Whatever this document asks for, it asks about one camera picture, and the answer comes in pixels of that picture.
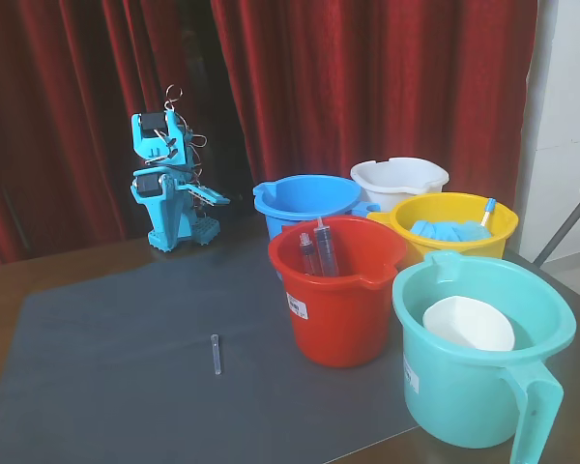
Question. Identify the red velvet curtain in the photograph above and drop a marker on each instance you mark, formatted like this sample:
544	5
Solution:
53	121
367	87

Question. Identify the red plastic bucket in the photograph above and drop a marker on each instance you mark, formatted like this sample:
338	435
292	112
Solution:
338	319

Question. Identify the teal plastic bucket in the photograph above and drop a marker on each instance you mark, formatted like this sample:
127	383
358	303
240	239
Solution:
464	396

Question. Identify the white bowl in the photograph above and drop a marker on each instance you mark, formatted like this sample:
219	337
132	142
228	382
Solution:
469	324

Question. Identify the dark grey textured mat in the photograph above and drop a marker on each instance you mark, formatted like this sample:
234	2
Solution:
125	386

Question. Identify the small dark syringe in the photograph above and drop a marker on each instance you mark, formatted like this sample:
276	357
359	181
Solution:
308	256

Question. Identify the white plastic bucket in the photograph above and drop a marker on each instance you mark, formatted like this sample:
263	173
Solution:
396	186

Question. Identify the white stick with blue cap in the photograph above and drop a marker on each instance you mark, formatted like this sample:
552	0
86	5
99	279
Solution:
486	212

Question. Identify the yellow plastic bucket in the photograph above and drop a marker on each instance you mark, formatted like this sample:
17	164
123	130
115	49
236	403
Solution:
464	249

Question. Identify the blue gloves pile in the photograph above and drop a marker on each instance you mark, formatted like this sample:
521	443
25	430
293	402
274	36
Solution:
444	231

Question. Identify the large dark syringe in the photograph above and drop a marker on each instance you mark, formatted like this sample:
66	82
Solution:
327	251

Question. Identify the black tripod leg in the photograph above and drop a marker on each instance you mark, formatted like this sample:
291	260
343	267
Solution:
565	227

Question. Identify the clear plastic tube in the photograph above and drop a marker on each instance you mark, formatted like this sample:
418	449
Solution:
216	355

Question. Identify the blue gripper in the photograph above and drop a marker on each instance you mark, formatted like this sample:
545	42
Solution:
199	191

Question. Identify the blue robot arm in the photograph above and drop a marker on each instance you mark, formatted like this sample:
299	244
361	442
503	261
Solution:
166	212

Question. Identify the blue plastic bucket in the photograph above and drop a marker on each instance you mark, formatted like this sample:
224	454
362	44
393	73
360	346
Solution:
280	217

